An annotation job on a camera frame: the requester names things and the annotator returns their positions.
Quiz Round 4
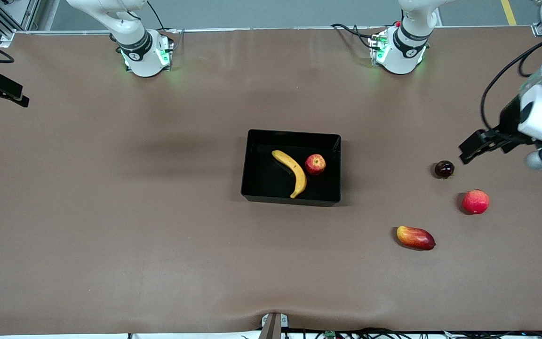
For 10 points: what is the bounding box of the red yellow apple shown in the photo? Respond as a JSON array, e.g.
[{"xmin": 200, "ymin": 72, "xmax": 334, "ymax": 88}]
[{"xmin": 305, "ymin": 154, "xmax": 327, "ymax": 177}]

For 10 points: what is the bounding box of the yellow banana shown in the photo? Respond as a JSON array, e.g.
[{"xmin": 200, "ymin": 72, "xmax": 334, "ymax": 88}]
[{"xmin": 271, "ymin": 150, "xmax": 308, "ymax": 199}]

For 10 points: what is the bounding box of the black plastic box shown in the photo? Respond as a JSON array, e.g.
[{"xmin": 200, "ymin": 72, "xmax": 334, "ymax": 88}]
[{"xmin": 240, "ymin": 129, "xmax": 342, "ymax": 208}]

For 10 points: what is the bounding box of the dark purple plum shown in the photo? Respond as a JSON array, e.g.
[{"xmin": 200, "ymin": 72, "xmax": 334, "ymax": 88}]
[{"xmin": 434, "ymin": 160, "xmax": 455, "ymax": 179}]

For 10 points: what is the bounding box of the red yellow mango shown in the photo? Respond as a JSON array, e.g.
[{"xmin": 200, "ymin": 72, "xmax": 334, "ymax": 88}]
[{"xmin": 396, "ymin": 226, "xmax": 436, "ymax": 251}]

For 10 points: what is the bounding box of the brown table mat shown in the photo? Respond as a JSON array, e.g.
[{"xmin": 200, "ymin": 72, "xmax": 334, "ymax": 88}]
[{"xmin": 0, "ymin": 26, "xmax": 542, "ymax": 336}]

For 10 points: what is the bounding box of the black right base cable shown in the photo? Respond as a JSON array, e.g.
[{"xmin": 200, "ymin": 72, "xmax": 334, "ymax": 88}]
[{"xmin": 146, "ymin": 0, "xmax": 177, "ymax": 33}]

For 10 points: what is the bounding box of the black base cable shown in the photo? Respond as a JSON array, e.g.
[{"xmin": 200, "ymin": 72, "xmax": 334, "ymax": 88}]
[
  {"xmin": 330, "ymin": 23, "xmax": 376, "ymax": 50},
  {"xmin": 146, "ymin": 0, "xmax": 177, "ymax": 33}
]

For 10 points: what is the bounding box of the black left base cable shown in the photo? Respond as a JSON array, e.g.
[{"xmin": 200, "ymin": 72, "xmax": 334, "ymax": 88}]
[{"xmin": 330, "ymin": 23, "xmax": 376, "ymax": 50}]

